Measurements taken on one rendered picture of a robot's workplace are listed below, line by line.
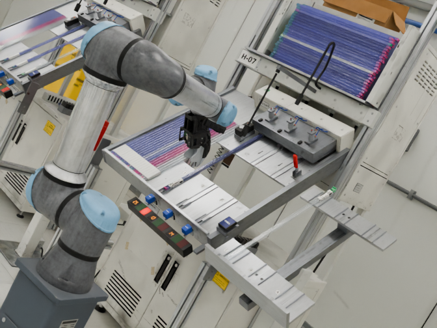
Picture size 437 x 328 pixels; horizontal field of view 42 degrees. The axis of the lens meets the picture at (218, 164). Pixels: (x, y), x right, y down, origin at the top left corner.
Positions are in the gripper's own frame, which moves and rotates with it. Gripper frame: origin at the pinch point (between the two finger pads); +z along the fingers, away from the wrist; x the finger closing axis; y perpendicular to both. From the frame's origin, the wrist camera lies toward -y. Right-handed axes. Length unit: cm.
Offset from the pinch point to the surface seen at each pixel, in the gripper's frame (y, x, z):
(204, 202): -1.8, 4.5, 14.5
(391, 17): -116, -12, -42
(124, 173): 8.2, -32.4, 19.1
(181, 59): -89, -124, 14
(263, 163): -31.7, 2.8, 6.5
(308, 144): -44.5, 11.9, -3.6
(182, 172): -6.3, -14.8, 13.3
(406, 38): -74, 22, -46
